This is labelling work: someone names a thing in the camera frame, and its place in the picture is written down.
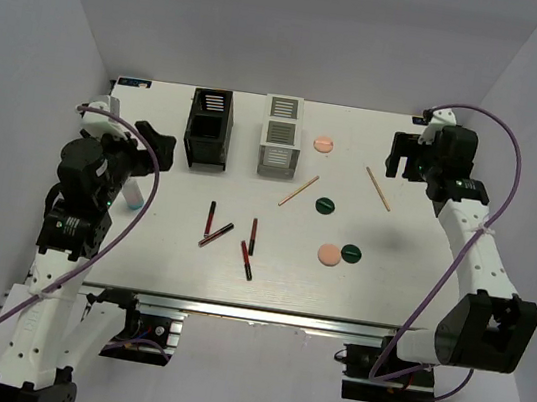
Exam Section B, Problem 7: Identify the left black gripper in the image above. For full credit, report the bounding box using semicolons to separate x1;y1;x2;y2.
80;113;177;216

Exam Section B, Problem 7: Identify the gold makeup pencil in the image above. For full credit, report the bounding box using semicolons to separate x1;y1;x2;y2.
277;175;321;207
365;166;391;212

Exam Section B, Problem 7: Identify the white dropper bottle blue base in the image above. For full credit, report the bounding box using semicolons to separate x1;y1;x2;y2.
121;177;145;210

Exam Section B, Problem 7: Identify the red lip gloss tube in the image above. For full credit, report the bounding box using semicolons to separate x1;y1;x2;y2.
203;200;217;238
198;223;235;248
240;240;253;281
248;217;259;257

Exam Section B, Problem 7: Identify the dark green round compact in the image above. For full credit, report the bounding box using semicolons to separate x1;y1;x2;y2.
315;197;336;216
341;243;362;264

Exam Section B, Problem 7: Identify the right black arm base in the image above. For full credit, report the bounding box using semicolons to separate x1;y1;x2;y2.
328;340;443;402

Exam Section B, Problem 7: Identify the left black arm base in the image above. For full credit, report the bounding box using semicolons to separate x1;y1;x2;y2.
83;288;183;367

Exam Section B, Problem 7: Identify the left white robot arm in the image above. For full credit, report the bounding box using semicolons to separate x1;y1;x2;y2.
0;117;176;402

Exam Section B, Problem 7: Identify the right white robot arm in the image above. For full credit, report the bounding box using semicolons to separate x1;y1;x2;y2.
377;125;537;381

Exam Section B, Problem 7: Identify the blue label sticker right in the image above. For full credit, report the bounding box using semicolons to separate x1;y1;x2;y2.
411;116;427;126

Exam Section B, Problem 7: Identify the blue label sticker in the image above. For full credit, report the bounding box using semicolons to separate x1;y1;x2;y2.
116;77;152;89
411;116;427;126

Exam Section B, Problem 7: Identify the black slotted organizer box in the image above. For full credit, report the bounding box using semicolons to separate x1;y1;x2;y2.
183;87;234;171

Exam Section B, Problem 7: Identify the pink round powder puff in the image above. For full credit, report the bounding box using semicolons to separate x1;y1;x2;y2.
317;243;342;267
313;135;334;154

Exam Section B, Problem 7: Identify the blue label sticker left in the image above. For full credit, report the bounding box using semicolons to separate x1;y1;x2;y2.
116;77;152;89

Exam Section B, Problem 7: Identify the white slotted organizer box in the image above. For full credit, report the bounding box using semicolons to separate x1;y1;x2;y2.
256;94;305;179

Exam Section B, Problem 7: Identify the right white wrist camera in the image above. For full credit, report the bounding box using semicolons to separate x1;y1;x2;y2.
418;107;457;145

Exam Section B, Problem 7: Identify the aluminium table rail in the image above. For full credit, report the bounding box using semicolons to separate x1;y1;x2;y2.
81;282;395;342

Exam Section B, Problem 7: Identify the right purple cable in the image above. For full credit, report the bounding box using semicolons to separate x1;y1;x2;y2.
365;96;531;402

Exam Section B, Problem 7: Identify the purple cable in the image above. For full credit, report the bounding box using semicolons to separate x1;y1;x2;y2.
365;96;531;402
0;92;171;402

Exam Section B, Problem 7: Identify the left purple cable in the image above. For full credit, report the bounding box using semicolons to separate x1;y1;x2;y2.
0;92;171;402

